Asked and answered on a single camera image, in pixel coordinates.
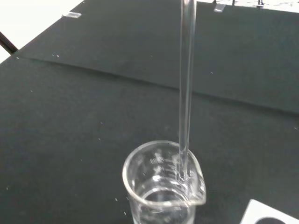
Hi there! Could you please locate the clear glass beaker with water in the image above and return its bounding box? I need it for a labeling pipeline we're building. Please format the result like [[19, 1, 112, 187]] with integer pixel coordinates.
[[121, 140, 207, 224]]

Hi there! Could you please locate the black scalloped bench cloth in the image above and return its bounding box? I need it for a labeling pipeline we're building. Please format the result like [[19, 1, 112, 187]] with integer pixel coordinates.
[[0, 0, 299, 224]]

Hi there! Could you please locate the black tripod leg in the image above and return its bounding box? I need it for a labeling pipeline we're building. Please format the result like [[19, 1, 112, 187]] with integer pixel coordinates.
[[0, 30, 19, 56]]

